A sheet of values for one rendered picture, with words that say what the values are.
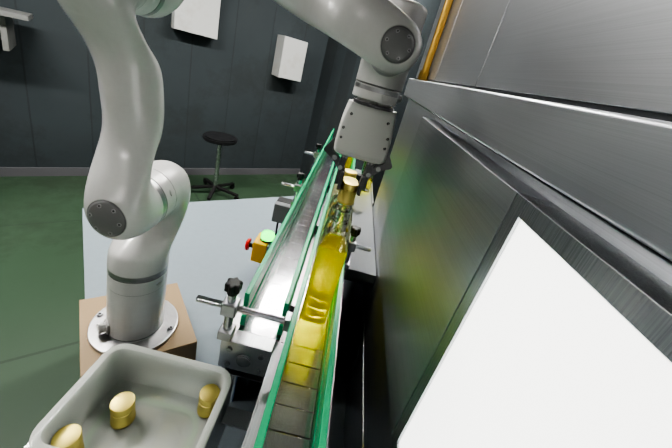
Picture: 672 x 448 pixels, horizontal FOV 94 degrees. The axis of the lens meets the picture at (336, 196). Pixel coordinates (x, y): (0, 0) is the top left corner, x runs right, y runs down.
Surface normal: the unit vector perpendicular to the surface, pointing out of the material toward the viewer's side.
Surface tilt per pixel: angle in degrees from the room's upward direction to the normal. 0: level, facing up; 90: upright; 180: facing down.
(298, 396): 0
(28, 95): 90
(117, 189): 62
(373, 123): 91
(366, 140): 93
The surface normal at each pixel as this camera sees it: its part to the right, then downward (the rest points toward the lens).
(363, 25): -0.18, 0.39
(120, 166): 0.15, -0.02
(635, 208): -0.97, -0.25
